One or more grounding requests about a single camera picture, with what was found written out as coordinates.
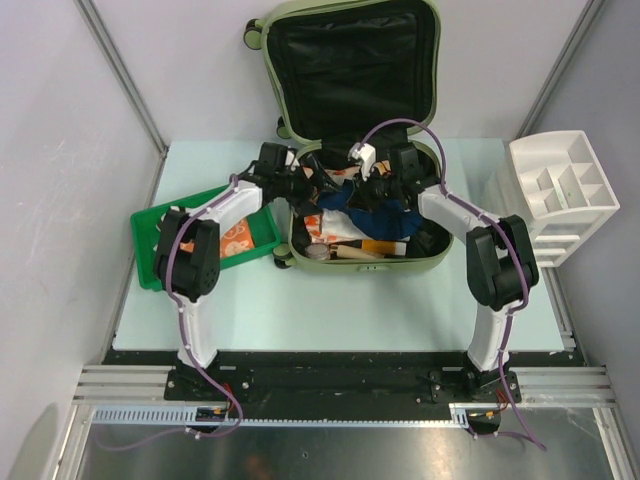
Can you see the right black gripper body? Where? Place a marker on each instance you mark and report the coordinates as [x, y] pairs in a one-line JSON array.
[[383, 187]]

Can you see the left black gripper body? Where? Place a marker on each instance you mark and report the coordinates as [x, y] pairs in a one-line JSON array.
[[297, 190]]

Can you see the navy blue cloth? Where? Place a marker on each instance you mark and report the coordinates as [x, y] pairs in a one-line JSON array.
[[387, 221]]

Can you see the white cloth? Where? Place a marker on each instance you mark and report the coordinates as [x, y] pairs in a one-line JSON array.
[[336, 225]]

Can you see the orange rabbit print cloth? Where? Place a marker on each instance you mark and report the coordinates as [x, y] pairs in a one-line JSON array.
[[235, 241]]

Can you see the olive green hard-shell suitcase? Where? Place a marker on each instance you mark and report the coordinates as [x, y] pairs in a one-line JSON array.
[[350, 71]]

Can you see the floral tulip print cloth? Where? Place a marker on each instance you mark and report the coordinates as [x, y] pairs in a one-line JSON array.
[[330, 200]]

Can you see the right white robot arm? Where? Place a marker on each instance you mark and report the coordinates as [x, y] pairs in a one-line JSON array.
[[501, 268]]

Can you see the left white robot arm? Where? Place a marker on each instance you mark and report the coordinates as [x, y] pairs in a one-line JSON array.
[[187, 256]]

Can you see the orange yellow tube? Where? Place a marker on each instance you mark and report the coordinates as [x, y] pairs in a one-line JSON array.
[[385, 248]]

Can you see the green plastic tray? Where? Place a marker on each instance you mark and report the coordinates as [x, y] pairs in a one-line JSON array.
[[261, 226]]

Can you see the white plastic drawer organizer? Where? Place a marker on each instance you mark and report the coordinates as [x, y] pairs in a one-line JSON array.
[[556, 184]]

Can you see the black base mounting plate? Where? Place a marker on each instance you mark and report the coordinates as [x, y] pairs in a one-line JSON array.
[[350, 386]]

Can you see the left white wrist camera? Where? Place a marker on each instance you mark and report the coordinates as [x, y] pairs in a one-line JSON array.
[[291, 162]]

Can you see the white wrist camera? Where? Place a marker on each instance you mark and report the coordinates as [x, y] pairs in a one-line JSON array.
[[364, 155], [291, 162]]

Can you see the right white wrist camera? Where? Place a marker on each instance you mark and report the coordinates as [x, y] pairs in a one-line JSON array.
[[364, 155]]

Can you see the right aluminium frame post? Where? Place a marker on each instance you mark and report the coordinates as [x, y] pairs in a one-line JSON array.
[[578, 35]]

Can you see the aluminium frame post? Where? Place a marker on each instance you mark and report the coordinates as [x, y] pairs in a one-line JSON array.
[[578, 35], [107, 46]]

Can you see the left aluminium frame post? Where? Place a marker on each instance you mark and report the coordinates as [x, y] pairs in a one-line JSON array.
[[107, 46]]

